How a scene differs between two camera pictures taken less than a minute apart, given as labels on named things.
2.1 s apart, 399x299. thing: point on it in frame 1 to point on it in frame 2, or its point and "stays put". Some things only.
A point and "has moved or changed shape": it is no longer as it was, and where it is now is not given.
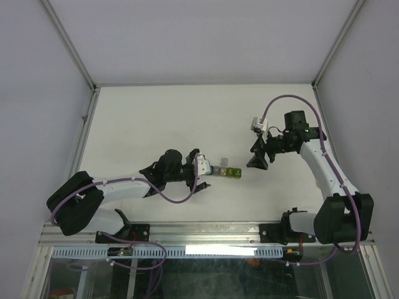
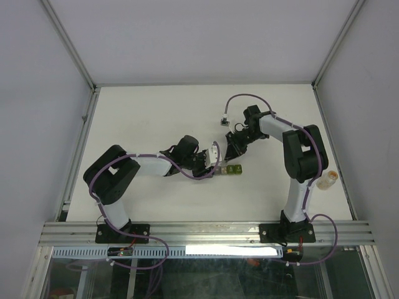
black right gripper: [258, 160] to [234, 149]
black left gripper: [191, 182] to [203, 170]
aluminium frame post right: [356, 9] stays put
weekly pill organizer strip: [224, 170] has moved or changed shape
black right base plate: [278, 233] stays put
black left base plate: [139, 233] stays put
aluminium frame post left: [47, 7] stays put
